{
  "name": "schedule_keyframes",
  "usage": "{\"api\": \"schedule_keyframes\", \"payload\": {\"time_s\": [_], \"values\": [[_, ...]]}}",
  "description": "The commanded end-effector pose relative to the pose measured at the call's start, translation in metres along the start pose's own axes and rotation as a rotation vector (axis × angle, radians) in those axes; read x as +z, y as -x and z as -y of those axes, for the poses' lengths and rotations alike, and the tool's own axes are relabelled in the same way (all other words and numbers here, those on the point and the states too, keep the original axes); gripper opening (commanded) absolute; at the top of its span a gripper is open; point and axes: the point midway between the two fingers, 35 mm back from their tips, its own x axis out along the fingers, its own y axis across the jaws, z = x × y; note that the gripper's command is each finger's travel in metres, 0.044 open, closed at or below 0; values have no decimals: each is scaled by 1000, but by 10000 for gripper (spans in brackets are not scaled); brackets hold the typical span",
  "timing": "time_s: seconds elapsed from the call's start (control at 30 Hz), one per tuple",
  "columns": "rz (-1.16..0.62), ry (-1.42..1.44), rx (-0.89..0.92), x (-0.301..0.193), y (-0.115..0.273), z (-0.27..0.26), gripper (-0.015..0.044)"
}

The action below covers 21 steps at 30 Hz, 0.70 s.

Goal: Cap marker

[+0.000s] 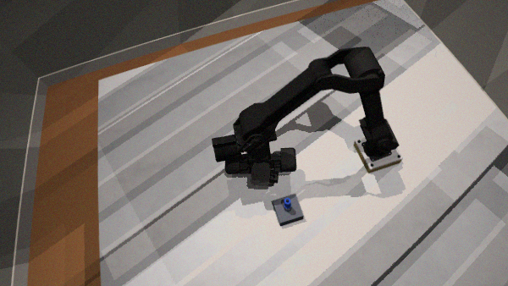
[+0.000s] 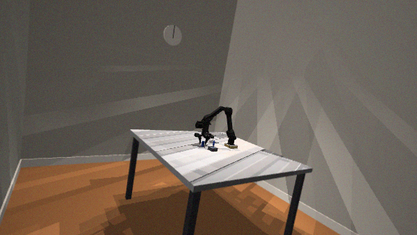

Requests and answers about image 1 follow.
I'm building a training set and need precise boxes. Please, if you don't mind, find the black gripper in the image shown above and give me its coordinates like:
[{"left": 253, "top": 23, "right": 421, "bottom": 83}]
[{"left": 225, "top": 147, "right": 296, "bottom": 174}]

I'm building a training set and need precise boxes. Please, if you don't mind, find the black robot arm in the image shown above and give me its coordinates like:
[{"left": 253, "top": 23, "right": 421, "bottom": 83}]
[{"left": 212, "top": 47, "right": 400, "bottom": 186}]

